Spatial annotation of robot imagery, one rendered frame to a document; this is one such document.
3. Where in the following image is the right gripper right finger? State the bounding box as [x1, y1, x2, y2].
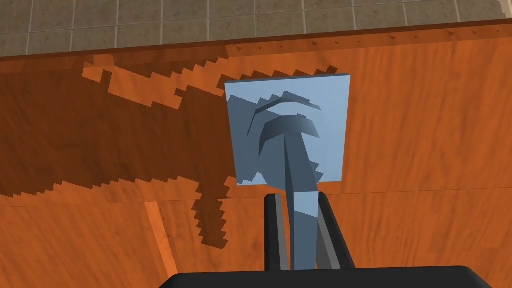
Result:
[315, 191, 357, 271]

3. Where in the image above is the blue lever door handle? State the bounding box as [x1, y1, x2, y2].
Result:
[223, 73, 352, 271]

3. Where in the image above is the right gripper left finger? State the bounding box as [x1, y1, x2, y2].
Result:
[264, 193, 291, 273]

